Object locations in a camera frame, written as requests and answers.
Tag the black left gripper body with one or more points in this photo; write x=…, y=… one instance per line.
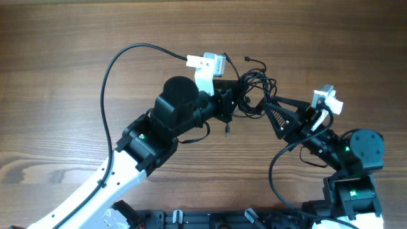
x=222, y=93

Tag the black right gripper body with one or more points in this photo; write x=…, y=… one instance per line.
x=322, y=143

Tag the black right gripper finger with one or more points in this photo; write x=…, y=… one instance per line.
x=286, y=123
x=296, y=105

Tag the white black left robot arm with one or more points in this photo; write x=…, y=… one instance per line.
x=146, y=144

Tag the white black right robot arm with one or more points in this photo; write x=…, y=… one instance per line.
x=350, y=197

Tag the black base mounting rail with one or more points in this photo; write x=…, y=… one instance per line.
x=222, y=219

